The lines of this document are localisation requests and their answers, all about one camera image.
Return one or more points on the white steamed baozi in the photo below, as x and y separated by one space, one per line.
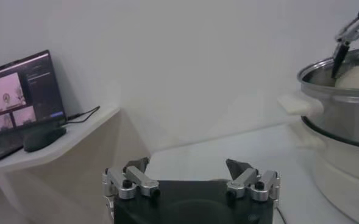
356 79

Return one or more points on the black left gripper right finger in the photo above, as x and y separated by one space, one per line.
243 181

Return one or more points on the black computer mouse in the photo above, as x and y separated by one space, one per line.
42 138

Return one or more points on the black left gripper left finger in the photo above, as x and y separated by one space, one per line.
138 178

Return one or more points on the black laptop with dark screen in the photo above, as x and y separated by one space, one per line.
14 91

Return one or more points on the white side desk with mouse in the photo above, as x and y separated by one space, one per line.
84 131

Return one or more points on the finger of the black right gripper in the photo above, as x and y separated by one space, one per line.
339 59

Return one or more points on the perforated steel steamer basket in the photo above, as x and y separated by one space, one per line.
343 118

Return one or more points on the cream electric pot base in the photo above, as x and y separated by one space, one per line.
343 182

